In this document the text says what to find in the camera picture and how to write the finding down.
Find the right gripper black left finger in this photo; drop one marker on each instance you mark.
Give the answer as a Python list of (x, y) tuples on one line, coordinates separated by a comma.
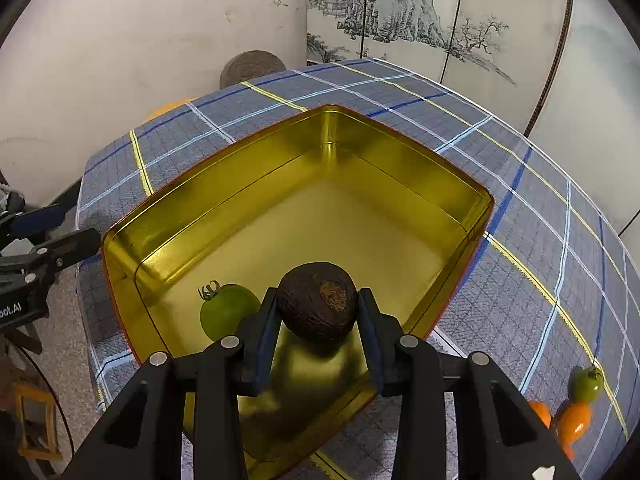
[(140, 434)]

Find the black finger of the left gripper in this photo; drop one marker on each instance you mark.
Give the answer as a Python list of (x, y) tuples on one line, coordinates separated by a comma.
[(53, 255), (29, 223)]

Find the smooth orange tomato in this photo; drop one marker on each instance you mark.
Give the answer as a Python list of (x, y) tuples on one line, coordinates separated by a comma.
[(573, 422)]

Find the small green tomato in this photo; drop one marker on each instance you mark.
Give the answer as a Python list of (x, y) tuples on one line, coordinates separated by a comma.
[(586, 384)]

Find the large green tomato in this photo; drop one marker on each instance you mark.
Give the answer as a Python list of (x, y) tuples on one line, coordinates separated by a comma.
[(224, 307)]

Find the dark avocado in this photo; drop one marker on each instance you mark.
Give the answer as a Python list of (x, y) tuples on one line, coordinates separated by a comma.
[(318, 303)]

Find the small mandarin orange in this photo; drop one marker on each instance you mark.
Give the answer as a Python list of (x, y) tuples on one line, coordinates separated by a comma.
[(542, 411)]

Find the red tomato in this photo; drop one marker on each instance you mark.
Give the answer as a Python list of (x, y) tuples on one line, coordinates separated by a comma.
[(568, 450)]

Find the blue plaid tablecloth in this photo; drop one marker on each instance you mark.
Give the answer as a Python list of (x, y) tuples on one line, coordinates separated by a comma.
[(552, 286)]

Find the orange wooden stool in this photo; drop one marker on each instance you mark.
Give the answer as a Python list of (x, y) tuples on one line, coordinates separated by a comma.
[(168, 108)]

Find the grey millstone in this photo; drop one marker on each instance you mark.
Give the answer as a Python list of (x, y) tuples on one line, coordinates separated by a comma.
[(248, 65)]

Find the red gold toffee tin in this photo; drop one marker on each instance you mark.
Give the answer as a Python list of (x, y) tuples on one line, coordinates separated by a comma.
[(328, 185)]

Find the painted folding screen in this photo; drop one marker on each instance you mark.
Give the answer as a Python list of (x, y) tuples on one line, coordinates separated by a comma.
[(563, 72)]

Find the wooden chair frame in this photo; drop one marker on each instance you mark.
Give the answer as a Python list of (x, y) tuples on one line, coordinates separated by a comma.
[(35, 411)]

